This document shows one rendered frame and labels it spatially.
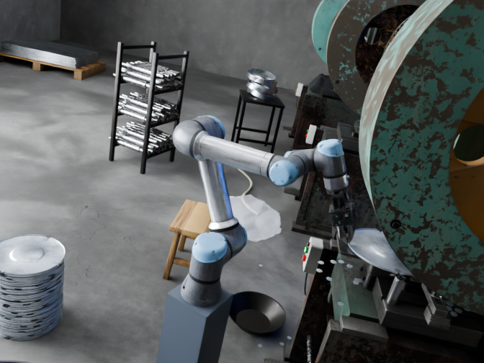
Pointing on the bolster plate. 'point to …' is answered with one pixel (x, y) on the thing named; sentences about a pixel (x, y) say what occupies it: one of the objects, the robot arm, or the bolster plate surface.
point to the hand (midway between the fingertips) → (347, 239)
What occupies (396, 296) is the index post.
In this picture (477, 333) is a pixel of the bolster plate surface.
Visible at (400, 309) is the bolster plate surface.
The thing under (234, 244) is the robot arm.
